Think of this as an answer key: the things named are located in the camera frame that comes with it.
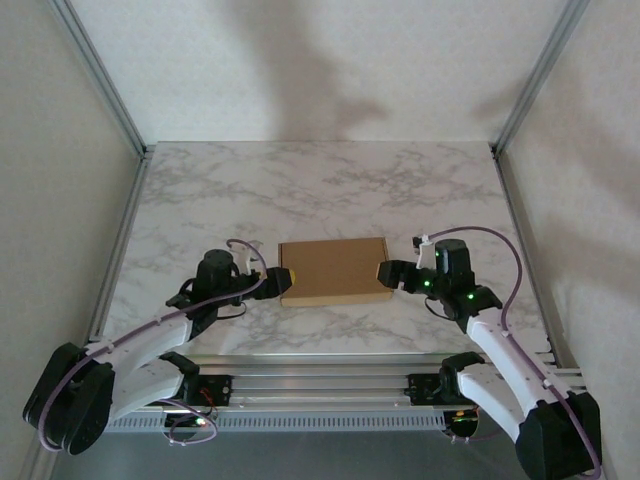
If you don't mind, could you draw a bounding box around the left aluminium corner post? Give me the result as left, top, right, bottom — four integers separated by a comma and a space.
47, 0, 154, 159

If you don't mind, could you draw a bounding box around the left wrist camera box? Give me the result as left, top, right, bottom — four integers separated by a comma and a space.
241, 239, 266, 275

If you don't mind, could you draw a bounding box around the grey slotted cable duct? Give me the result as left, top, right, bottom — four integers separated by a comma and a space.
104, 412, 451, 434

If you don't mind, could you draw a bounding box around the right aluminium corner post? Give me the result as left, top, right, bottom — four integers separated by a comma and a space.
492, 0, 591, 159

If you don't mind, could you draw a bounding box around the aluminium corner post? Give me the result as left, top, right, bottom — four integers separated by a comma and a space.
492, 0, 591, 159
47, 0, 154, 159

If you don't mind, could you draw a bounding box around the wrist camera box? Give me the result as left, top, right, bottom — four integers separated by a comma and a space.
410, 232, 437, 270
241, 239, 266, 275

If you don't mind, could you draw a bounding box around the brown cardboard paper box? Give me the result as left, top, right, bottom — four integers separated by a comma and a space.
277, 237, 394, 308

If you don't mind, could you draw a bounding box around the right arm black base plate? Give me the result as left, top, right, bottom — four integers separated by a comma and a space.
407, 373, 451, 407

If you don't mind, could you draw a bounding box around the left aluminium side rail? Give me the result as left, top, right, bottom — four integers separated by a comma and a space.
87, 149, 151, 346

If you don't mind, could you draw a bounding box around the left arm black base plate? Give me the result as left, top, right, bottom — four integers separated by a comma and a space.
189, 374, 234, 407

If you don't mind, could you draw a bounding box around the right aluminium side rail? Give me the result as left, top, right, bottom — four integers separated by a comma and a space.
492, 149, 566, 369

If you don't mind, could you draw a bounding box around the aluminium rail frame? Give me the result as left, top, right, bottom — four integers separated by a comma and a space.
84, 349, 586, 421

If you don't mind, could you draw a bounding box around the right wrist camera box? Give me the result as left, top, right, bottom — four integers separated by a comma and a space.
410, 232, 437, 270

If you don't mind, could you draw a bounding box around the aluminium side rail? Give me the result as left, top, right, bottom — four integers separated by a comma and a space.
87, 149, 151, 346
492, 149, 566, 369

